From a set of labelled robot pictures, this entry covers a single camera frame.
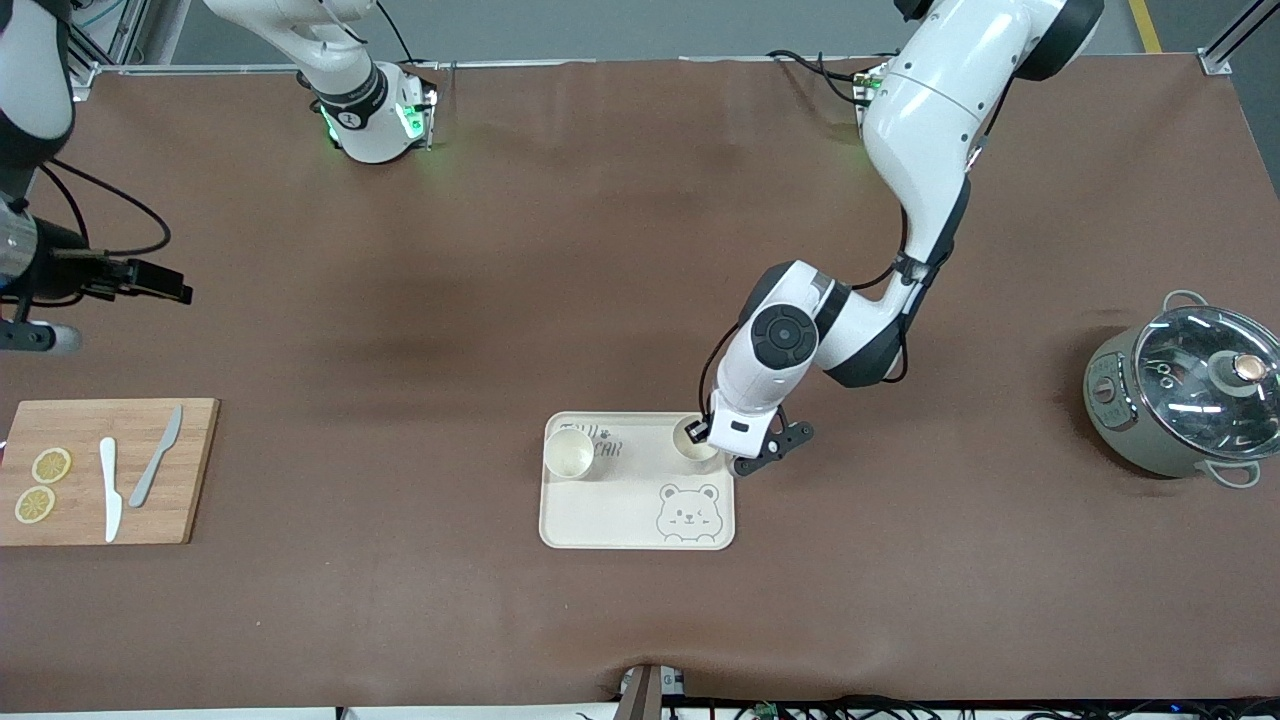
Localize white IKEA cup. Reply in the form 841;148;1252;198
543;425;595;481
672;415;723;466

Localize cream bear print tray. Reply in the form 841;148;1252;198
539;411;736;551

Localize bamboo cutting board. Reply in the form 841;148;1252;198
0;398;221;547

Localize grey plastic knife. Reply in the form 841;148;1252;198
128;404;185;509

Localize white plastic knife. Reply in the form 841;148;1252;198
98;437;124;544

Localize brown table cover sheet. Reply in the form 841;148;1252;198
0;55;1280;713

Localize metal table edge clamp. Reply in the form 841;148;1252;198
612;663;689;720

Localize grey-green electric cooking pot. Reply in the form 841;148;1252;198
1083;290;1280;489

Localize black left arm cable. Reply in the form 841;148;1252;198
698;100;1001;421

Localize black cable bundle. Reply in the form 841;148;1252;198
690;693;1280;720

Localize black right base cable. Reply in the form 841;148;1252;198
375;0;416;63

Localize black left base cables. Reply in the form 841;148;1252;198
765;48;876;106

